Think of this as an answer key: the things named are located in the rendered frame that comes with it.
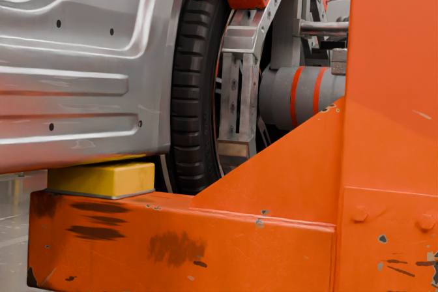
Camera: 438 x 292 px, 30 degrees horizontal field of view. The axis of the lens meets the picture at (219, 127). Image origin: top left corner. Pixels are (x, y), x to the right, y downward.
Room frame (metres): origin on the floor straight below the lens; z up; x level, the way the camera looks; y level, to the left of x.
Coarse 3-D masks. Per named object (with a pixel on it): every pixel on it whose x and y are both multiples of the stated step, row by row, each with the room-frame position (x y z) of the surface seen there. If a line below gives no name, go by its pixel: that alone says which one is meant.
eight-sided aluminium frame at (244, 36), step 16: (272, 0) 1.61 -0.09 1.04; (320, 0) 1.90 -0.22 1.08; (240, 16) 1.58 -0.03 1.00; (256, 16) 1.57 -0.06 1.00; (272, 16) 1.61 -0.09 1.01; (320, 16) 1.90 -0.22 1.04; (240, 32) 1.55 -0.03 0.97; (256, 32) 1.54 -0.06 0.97; (224, 48) 1.55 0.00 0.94; (240, 48) 1.53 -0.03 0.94; (256, 48) 1.53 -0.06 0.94; (304, 48) 1.98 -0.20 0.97; (224, 64) 1.55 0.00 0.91; (256, 64) 1.55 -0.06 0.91; (320, 64) 1.99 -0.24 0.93; (224, 80) 1.55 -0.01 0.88; (256, 80) 1.55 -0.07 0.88; (224, 96) 1.55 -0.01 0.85; (256, 96) 1.55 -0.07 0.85; (224, 112) 1.54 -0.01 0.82; (256, 112) 1.56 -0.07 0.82; (224, 128) 1.54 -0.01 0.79; (240, 128) 1.53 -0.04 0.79; (224, 144) 1.54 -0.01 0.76; (240, 144) 1.53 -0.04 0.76; (224, 160) 1.56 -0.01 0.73; (240, 160) 1.54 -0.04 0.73
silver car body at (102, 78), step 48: (0, 0) 1.09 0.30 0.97; (48, 0) 1.16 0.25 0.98; (96, 0) 1.25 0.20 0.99; (144, 0) 1.37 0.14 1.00; (336, 0) 2.36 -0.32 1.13; (0, 48) 1.01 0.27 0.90; (48, 48) 1.11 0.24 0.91; (96, 48) 1.25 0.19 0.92; (144, 48) 1.35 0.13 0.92; (0, 96) 1.02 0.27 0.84; (48, 96) 1.11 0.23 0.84; (96, 96) 1.22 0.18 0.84; (144, 96) 1.35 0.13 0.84; (0, 144) 1.02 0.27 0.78; (48, 144) 1.11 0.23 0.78; (96, 144) 1.22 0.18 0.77; (144, 144) 1.36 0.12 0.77
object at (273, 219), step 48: (288, 144) 1.18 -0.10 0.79; (336, 144) 1.15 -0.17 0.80; (48, 192) 1.33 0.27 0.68; (240, 192) 1.21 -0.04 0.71; (288, 192) 1.18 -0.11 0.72; (336, 192) 1.15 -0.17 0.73; (48, 240) 1.32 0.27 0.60; (96, 240) 1.28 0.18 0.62; (144, 240) 1.25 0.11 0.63; (192, 240) 1.21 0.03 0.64; (240, 240) 1.18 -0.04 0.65; (288, 240) 1.15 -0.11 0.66; (336, 240) 1.12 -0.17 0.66; (48, 288) 1.32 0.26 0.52; (96, 288) 1.28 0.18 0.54; (144, 288) 1.24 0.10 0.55; (192, 288) 1.21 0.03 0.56; (240, 288) 1.18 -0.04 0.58; (288, 288) 1.15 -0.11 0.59
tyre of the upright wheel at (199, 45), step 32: (192, 0) 1.57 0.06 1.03; (224, 0) 1.60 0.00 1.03; (192, 32) 1.53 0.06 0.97; (192, 64) 1.51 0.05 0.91; (192, 96) 1.51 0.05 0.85; (192, 128) 1.52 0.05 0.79; (128, 160) 1.59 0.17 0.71; (160, 160) 1.56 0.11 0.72; (192, 160) 1.53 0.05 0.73; (192, 192) 1.57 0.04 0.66
